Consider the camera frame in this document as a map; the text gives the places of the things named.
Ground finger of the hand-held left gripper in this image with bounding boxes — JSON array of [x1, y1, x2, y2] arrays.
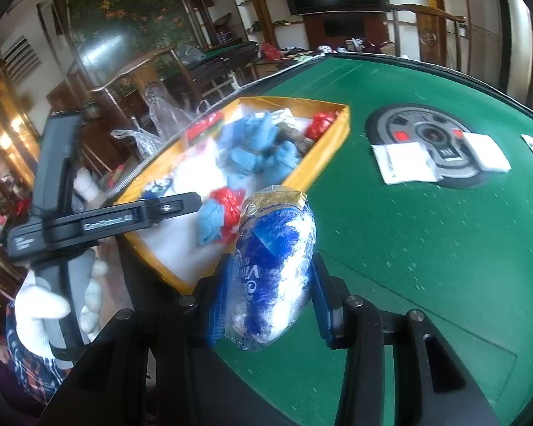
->
[[138, 191, 203, 228]]

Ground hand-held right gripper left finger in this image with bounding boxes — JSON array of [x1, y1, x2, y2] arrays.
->
[[38, 252, 238, 426]]

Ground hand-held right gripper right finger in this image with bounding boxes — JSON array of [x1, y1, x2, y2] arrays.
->
[[310, 253, 500, 426]]

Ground yellow cardboard box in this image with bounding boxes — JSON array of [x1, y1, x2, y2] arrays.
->
[[115, 95, 351, 291]]

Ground blue white tissue pack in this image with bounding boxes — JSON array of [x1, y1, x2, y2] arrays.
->
[[233, 186, 317, 353]]

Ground person's left forearm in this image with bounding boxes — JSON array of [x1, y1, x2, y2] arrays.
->
[[0, 302, 69, 404]]

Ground person's left hand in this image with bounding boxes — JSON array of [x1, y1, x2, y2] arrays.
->
[[17, 258, 110, 359]]

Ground blue cloth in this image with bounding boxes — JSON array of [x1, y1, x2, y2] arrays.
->
[[270, 141, 303, 179], [228, 146, 268, 177], [197, 199, 232, 246]]

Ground red plastic bag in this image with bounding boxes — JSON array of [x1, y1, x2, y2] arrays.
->
[[210, 186, 247, 245], [306, 112, 338, 140]]

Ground red green packet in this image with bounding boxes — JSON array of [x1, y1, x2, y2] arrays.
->
[[185, 113, 225, 141]]

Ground clear plastic bag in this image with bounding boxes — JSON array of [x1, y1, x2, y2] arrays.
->
[[111, 95, 211, 156]]

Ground blue crumpled bags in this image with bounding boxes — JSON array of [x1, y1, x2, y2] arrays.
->
[[217, 113, 280, 160]]

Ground wooden chair with round emblem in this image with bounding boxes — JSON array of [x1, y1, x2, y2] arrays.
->
[[47, 77, 174, 152]]

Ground black green side table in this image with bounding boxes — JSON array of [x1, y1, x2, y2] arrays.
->
[[184, 40, 259, 81]]

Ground round grey table control panel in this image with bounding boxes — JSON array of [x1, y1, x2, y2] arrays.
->
[[365, 103, 508, 190]]

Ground large flower painting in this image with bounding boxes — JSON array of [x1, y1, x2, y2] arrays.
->
[[51, 0, 214, 94]]

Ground wooden display shelf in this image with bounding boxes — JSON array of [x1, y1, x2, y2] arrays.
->
[[224, 0, 307, 51]]

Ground wooden television cabinet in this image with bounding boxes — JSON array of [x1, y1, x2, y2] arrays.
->
[[302, 11, 390, 52]]

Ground carved wooden pillar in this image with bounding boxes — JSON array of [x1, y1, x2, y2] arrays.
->
[[415, 13, 446, 61]]

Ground striped wall vent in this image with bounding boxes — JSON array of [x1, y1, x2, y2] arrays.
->
[[2, 35, 42, 83]]

